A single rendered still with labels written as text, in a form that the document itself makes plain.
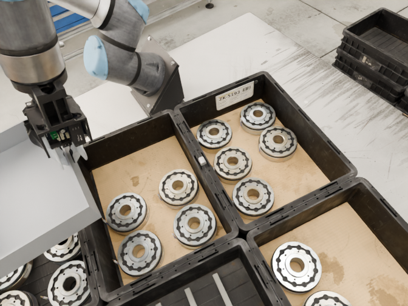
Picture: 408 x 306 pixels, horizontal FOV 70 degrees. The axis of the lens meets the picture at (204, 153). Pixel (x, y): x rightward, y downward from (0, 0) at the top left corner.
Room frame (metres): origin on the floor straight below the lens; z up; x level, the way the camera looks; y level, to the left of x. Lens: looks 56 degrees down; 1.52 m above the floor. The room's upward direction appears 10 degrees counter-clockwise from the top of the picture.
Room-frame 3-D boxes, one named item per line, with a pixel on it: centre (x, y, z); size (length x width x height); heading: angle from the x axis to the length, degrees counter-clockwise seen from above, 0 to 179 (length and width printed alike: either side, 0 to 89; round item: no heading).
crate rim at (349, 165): (0.42, -0.13, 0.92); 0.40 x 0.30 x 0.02; 17
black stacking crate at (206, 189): (0.33, 0.15, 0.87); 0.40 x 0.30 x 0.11; 17
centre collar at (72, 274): (0.16, 0.34, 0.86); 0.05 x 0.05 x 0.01
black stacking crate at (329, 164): (0.42, -0.13, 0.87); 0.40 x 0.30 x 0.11; 17
